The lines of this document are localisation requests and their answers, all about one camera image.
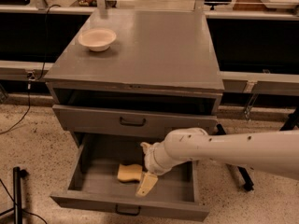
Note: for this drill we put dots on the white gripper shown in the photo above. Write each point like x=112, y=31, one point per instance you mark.
x=149, y=159

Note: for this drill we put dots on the yellow sponge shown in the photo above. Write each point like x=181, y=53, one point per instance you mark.
x=129, y=173

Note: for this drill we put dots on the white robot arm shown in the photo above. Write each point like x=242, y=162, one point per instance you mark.
x=276, y=153

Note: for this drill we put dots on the grey open lower drawer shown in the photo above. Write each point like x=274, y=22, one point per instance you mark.
x=93, y=183

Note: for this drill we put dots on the grey closed upper drawer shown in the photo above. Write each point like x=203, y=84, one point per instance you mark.
x=78, y=119

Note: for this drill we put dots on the grey drawer cabinet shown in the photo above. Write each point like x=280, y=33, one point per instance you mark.
x=161, y=61

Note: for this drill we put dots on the black stand left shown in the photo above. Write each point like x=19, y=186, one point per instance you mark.
x=16, y=209

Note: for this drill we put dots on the black stand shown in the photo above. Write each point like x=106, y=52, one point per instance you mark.
x=291, y=122
x=16, y=209

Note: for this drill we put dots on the white bowl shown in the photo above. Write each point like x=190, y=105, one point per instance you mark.
x=97, y=39

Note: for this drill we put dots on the black stand right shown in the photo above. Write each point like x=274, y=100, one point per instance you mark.
x=291, y=122

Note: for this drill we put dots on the black upper drawer handle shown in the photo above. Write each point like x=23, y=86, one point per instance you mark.
x=125, y=122

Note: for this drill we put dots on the black drawer handle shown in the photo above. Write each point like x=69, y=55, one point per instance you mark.
x=132, y=211
x=125, y=122

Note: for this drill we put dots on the black lower drawer handle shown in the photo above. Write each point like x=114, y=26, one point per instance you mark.
x=132, y=211

